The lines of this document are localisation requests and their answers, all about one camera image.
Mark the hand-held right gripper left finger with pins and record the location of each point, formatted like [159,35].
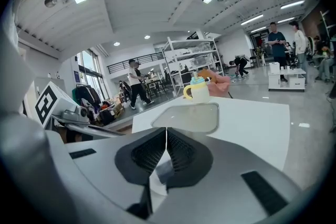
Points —
[105,178]

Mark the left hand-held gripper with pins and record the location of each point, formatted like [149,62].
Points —
[55,105]

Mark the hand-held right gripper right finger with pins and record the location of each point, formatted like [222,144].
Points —
[223,178]

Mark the pile of bags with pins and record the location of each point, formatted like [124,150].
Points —
[109,114]

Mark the clothes rack with dark garments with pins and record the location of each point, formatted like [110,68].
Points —
[86,95]

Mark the white table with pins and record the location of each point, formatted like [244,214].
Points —
[249,126]

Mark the white locker cabinet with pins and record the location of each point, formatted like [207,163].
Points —
[59,82]

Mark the grey rectangular tray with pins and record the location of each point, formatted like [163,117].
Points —
[189,118]

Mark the black mezzanine railing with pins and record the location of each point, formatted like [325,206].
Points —
[131,63]

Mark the pink soft chair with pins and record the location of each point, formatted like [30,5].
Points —
[220,84]

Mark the white floor tape piece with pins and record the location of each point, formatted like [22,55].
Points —
[304,125]

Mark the person's white shirt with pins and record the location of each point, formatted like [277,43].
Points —
[15,73]

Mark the white low cabinet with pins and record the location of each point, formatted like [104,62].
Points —
[287,82]

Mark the white metal shelving unit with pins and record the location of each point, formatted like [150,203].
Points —
[194,53]

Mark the white box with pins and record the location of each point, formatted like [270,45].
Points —
[274,67]

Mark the potted green plant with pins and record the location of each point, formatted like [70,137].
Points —
[260,52]

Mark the round ceiling dome device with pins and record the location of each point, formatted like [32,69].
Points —
[50,1]

